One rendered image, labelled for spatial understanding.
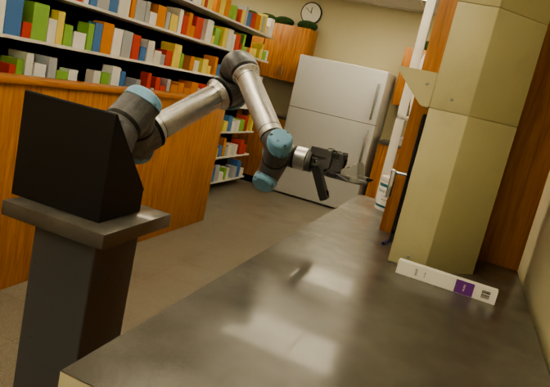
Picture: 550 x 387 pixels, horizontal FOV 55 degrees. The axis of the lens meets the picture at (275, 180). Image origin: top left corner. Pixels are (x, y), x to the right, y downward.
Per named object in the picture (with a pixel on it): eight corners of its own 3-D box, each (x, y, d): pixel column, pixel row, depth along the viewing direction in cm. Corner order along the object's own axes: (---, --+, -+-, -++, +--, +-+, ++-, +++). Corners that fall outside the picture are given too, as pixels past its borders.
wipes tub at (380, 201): (404, 212, 242) (412, 181, 240) (400, 217, 230) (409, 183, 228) (376, 204, 246) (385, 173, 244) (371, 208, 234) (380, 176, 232)
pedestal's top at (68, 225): (0, 213, 138) (2, 199, 137) (82, 197, 168) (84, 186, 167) (101, 250, 129) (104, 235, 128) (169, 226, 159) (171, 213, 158)
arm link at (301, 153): (290, 168, 170) (298, 167, 177) (303, 173, 168) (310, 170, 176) (295, 146, 169) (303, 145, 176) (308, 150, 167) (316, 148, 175)
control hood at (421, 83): (436, 110, 182) (444, 82, 180) (429, 107, 152) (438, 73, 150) (403, 103, 185) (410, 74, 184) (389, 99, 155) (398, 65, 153)
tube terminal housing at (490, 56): (472, 260, 182) (540, 35, 169) (472, 287, 152) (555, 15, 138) (401, 239, 190) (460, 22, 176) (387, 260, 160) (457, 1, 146)
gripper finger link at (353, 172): (367, 168, 158) (341, 159, 164) (362, 186, 159) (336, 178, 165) (371, 168, 160) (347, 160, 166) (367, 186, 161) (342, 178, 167)
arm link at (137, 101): (103, 101, 146) (130, 72, 154) (105, 132, 157) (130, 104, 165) (141, 119, 145) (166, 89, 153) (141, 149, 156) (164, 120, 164)
